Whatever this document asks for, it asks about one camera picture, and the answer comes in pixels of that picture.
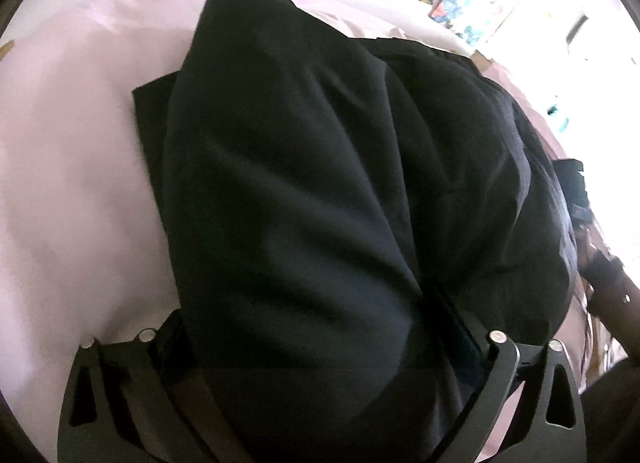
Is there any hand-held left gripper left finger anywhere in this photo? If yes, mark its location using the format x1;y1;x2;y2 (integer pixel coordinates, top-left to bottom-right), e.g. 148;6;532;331
56;310;251;463

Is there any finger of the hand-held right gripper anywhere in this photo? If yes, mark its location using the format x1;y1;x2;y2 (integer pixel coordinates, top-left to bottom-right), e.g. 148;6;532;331
554;158;590;216

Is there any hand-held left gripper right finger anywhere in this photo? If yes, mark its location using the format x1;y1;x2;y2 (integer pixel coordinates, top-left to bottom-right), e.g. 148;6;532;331
432;285;585;463

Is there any dark navy jacket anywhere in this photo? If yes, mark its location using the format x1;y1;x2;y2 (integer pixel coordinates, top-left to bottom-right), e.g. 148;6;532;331
131;0;576;463

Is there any pink bed sheet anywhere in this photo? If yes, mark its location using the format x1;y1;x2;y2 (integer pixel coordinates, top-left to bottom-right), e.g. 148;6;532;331
0;0;608;463

